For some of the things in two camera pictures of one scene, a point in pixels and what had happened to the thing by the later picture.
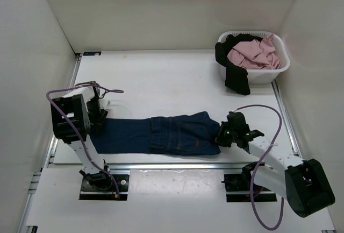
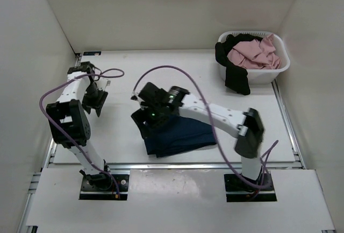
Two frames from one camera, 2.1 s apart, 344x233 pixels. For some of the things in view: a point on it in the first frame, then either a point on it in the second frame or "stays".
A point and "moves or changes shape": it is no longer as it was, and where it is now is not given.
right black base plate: (238, 189) stays
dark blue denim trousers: (193, 134) moves or changes shape
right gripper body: (226, 135) -> (153, 115)
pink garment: (255, 55) stays
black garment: (236, 77) stays
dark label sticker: (92, 53) stays
